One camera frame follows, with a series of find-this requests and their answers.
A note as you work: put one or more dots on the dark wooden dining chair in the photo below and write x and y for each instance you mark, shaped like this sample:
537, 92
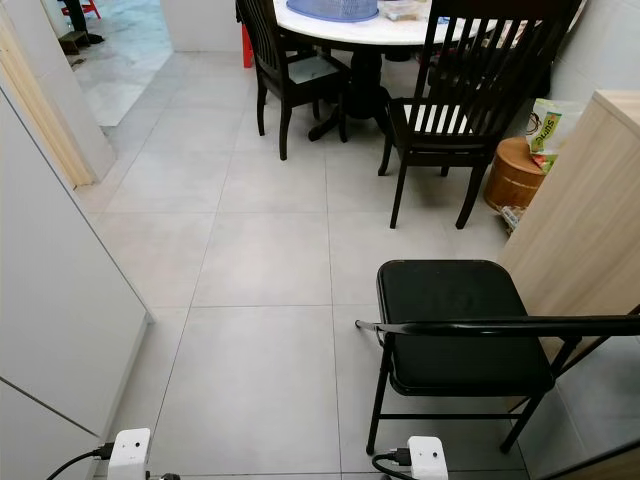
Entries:
275, 70
450, 132

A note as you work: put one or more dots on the clear food container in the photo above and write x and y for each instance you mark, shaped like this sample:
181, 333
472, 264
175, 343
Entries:
402, 10

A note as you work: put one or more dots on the green yellow snack bag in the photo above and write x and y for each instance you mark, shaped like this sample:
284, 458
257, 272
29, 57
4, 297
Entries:
552, 128

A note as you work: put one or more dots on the red plastic stool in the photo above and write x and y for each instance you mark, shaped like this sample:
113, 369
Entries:
246, 46

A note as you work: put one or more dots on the colourful printed package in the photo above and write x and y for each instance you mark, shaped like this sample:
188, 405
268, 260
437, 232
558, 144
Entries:
512, 218

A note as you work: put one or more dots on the black folding chair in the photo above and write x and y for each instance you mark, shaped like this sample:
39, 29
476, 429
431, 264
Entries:
460, 325

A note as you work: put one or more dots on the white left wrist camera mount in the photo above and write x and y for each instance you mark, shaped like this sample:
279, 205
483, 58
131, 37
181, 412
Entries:
130, 455

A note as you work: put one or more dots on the round white pedestal table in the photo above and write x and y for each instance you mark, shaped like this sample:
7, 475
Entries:
365, 32

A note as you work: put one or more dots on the person's legs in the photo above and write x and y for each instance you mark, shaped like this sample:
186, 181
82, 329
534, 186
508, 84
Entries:
80, 22

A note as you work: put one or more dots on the blue mesh food cover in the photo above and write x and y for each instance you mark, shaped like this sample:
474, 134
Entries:
332, 8

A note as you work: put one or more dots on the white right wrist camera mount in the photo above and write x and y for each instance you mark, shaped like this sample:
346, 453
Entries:
427, 460

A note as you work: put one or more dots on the light wood cabinet panel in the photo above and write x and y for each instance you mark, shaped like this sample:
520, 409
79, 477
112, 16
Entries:
580, 220

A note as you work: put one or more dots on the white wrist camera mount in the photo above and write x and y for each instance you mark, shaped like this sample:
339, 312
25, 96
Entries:
427, 460
130, 455

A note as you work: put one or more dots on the white cabinet panel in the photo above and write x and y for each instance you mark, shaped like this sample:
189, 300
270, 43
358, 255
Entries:
60, 320

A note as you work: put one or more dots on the wooden door frame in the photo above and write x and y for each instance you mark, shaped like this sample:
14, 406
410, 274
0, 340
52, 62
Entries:
50, 115

